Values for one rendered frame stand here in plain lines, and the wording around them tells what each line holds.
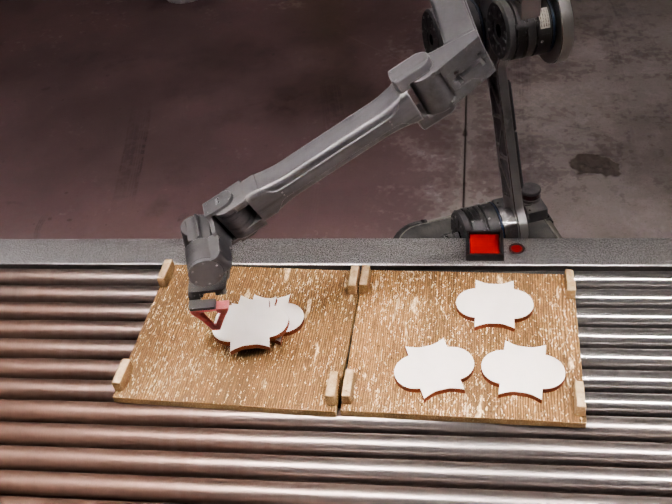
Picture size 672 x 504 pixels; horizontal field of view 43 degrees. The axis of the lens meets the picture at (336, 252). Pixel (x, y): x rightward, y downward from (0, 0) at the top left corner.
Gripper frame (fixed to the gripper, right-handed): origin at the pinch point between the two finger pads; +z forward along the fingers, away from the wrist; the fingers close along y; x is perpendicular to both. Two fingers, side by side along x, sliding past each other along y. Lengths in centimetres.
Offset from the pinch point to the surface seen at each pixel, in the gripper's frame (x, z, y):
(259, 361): 6.6, 9.1, 6.0
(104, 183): -74, 104, -184
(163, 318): -12.5, 9.5, -7.7
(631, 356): 73, 9, 13
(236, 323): 2.7, 5.6, -0.8
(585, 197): 117, 99, -140
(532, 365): 55, 7, 15
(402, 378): 32.0, 7.3, 14.5
